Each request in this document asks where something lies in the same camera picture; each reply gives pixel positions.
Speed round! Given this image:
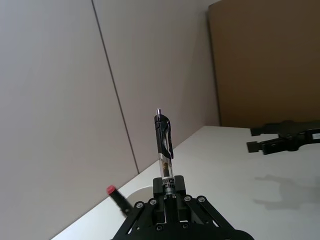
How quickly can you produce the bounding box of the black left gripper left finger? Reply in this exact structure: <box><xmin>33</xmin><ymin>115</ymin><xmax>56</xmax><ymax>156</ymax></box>
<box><xmin>119</xmin><ymin>176</ymin><xmax>168</xmax><ymax>234</ymax></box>

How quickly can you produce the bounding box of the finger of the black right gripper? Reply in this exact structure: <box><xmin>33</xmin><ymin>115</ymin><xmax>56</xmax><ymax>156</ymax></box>
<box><xmin>250</xmin><ymin>123</ymin><xmax>283</xmax><ymax>137</ymax></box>
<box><xmin>246</xmin><ymin>136</ymin><xmax>305</xmax><ymax>156</ymax></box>

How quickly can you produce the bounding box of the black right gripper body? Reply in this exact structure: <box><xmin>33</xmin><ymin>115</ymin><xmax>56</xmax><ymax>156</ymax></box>
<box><xmin>276</xmin><ymin>119</ymin><xmax>320</xmax><ymax>146</ymax></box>

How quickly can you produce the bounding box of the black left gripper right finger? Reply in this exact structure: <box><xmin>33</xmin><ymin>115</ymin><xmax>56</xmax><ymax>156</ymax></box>
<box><xmin>173</xmin><ymin>175</ymin><xmax>234</xmax><ymax>231</ymax></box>

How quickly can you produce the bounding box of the black clear retractable pen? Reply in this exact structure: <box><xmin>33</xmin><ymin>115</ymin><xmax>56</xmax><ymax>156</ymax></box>
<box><xmin>154</xmin><ymin>108</ymin><xmax>176</xmax><ymax>201</ymax></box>

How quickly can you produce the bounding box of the white round holder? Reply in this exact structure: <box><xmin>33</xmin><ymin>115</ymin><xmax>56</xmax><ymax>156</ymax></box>
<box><xmin>126</xmin><ymin>185</ymin><xmax>155</xmax><ymax>209</ymax></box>

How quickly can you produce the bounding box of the black marker with red cap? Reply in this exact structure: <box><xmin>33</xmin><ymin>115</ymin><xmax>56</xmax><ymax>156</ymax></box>
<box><xmin>106</xmin><ymin>185</ymin><xmax>134</xmax><ymax>216</ymax></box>

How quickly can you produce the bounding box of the brown cardboard board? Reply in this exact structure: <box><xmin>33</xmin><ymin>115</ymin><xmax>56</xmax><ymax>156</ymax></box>
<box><xmin>207</xmin><ymin>0</ymin><xmax>320</xmax><ymax>129</ymax></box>

